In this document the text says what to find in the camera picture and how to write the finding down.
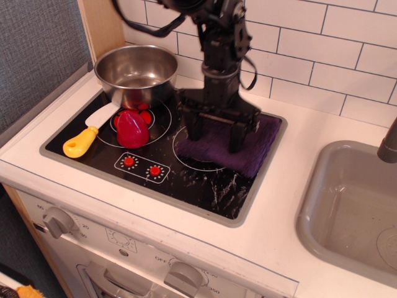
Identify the yellow handled toy knife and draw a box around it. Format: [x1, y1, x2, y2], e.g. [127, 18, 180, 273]
[63, 102, 120, 158]

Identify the grey right oven knob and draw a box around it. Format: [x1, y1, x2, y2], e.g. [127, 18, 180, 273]
[164, 262, 203, 297]

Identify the orange fuzzy object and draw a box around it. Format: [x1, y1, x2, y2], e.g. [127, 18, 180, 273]
[1, 286, 44, 298]

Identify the grey faucet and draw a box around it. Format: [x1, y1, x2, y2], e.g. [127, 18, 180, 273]
[377, 119, 397, 163]

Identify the red toy pepper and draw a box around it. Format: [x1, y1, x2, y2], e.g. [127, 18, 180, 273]
[117, 111, 149, 149]

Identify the grey plastic sink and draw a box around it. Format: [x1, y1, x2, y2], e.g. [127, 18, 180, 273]
[296, 140, 396, 287]

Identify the grey oven knob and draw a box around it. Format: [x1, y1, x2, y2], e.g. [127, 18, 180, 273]
[164, 262, 203, 297]
[43, 207, 74, 239]

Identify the purple towel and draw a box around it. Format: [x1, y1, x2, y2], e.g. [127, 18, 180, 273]
[176, 114, 282, 178]

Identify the white toy oven front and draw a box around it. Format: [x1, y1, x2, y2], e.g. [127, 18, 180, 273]
[17, 191, 298, 297]

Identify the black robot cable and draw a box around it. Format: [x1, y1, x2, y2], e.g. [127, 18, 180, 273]
[111, 0, 189, 38]

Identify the stainless steel pot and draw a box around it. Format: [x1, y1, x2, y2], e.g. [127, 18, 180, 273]
[94, 45, 179, 109]

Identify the black toy stove top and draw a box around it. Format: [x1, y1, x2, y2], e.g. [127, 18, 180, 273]
[40, 91, 287, 227]

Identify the grey left oven knob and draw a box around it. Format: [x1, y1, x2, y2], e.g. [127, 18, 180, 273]
[43, 207, 74, 239]

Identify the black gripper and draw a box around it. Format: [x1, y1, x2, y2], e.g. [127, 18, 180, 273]
[178, 70, 260, 153]

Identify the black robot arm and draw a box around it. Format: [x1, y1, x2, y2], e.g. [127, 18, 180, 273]
[160, 1, 259, 153]

